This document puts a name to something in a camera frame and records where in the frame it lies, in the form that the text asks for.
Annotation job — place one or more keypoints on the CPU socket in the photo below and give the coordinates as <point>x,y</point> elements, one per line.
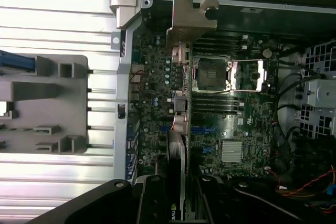
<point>210,74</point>

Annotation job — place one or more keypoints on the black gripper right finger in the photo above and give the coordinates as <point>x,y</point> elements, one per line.
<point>212,203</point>

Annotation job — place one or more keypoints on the silver coin battery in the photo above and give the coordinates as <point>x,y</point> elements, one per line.
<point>267,52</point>

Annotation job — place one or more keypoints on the hard disk with blue caddy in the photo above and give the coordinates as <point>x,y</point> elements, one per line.
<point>18,62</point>

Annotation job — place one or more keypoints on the silver rear port block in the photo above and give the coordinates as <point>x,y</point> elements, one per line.
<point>135,95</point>
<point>136,68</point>

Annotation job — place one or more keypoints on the metal socket cover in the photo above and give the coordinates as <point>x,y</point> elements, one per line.
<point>262,74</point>

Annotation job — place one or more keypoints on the metal drive cage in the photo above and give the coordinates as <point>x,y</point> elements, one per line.
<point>323,93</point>

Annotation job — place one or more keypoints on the gray parts rack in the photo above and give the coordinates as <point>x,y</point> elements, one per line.
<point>47,90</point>

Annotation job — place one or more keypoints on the black RAM slot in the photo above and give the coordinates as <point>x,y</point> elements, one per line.
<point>220,37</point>
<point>220,53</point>
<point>220,48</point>
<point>218,97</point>
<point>218,112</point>
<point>220,42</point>
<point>218,102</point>

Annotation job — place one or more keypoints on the silver chipset heatsink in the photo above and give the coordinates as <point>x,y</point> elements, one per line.
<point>231,151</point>

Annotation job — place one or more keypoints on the green motherboard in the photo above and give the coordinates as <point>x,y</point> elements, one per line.
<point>155,98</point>

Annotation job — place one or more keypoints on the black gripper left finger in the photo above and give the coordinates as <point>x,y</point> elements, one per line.
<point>155,203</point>

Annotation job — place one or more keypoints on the black open PC case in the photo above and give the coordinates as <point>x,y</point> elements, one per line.
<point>123,82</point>

